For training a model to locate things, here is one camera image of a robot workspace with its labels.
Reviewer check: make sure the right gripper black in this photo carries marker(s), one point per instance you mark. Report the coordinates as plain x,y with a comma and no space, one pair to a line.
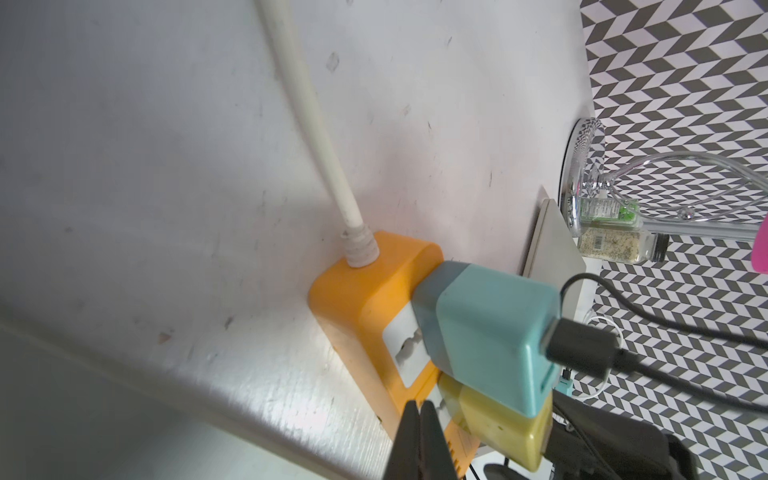
589,443

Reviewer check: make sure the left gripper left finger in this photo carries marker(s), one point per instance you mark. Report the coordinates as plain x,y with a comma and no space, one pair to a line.
404,459

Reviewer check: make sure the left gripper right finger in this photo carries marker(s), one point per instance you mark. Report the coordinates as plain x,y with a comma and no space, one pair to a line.
435,460

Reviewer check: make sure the yellow charger on orange strip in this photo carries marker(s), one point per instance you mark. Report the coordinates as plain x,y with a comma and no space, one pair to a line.
470,419

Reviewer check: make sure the teal charger on orange strip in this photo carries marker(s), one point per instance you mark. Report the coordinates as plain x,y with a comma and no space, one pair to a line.
485,328

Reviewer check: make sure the grey closed laptop centre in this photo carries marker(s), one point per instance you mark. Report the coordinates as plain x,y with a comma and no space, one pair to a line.
553,257

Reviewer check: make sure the orange power strip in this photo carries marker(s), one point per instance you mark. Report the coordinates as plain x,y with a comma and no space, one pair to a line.
363,304

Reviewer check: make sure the spice jar black lid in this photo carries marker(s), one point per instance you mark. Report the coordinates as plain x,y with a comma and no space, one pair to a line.
623,246

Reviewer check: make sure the green snack packet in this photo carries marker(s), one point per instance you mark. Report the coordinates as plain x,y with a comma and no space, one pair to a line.
610,213

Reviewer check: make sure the pink plastic wine glass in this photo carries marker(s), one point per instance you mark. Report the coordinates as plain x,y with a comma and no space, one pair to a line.
759,254

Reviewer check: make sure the chrome glass holder stand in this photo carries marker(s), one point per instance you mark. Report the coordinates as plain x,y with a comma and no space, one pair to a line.
678,193

